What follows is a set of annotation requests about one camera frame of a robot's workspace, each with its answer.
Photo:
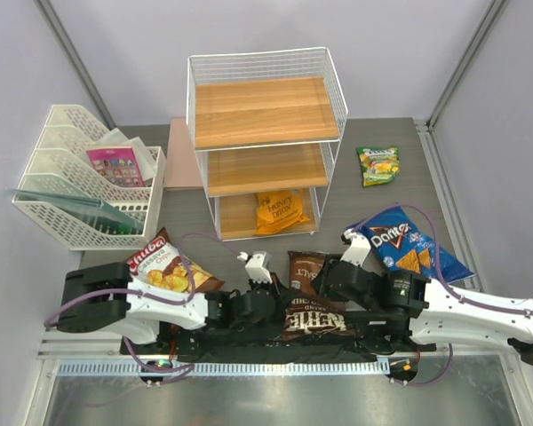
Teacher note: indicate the brown Kettle sea salt bag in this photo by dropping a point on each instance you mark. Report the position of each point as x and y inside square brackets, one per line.
[307, 314]

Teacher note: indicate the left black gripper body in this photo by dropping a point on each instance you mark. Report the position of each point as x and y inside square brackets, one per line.
[274, 288]

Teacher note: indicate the blue Doritos chips bag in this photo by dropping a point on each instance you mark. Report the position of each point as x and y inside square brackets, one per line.
[399, 244]

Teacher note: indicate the orange honey dijon chips bag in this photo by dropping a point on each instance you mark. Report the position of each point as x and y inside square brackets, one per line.
[279, 210]

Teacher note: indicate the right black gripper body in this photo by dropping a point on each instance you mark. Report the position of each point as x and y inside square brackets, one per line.
[325, 289]

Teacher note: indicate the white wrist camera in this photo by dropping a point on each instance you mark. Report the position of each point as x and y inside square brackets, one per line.
[256, 266]
[358, 248]

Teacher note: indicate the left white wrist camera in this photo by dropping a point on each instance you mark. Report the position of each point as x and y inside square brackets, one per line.
[256, 266]

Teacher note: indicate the aluminium frame post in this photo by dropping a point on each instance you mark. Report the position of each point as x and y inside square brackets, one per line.
[480, 35]
[54, 22]

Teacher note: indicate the white wire shelf rack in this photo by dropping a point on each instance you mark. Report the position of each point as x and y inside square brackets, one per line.
[252, 66]

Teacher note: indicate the left aluminium frame post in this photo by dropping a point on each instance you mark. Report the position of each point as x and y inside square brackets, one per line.
[54, 22]

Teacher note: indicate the black base mat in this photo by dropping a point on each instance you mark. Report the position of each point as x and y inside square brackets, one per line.
[367, 336]

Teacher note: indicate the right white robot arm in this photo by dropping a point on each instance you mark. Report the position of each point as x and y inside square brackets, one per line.
[431, 312]

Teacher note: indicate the green translucent folder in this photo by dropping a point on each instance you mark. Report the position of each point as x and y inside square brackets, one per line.
[71, 206]

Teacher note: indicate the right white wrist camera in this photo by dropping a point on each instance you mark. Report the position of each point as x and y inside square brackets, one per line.
[358, 248]

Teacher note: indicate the green yellow snack bag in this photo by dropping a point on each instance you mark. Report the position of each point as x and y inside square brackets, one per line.
[379, 165]

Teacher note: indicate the pink flat board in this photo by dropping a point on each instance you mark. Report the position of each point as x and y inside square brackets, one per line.
[181, 169]

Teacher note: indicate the white slotted cable duct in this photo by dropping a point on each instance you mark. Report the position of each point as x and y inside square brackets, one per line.
[129, 367]

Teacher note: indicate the top wooden shelf board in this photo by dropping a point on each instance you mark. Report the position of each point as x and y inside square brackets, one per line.
[261, 112]

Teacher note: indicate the white plastic file organizer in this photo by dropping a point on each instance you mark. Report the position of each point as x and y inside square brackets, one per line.
[58, 164]

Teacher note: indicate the pink sticker booklet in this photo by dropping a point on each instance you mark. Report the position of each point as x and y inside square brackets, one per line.
[117, 164]

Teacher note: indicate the right aluminium frame post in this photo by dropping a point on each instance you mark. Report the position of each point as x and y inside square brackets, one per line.
[480, 35]

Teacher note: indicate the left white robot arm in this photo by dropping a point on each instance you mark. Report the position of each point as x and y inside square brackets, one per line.
[108, 298]

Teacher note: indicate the brown Chuba cassava chips bag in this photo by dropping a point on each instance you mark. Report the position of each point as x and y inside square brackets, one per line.
[160, 264]

